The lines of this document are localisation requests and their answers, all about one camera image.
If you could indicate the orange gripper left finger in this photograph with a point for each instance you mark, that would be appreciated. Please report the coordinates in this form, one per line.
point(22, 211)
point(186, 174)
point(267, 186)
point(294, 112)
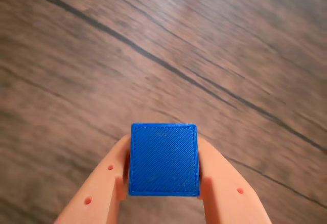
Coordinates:
point(102, 190)

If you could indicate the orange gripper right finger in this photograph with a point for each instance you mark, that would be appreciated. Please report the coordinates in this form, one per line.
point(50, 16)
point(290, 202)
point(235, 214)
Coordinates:
point(230, 190)

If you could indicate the blue cube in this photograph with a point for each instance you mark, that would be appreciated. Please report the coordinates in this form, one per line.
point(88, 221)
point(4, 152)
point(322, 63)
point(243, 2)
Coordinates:
point(163, 160)

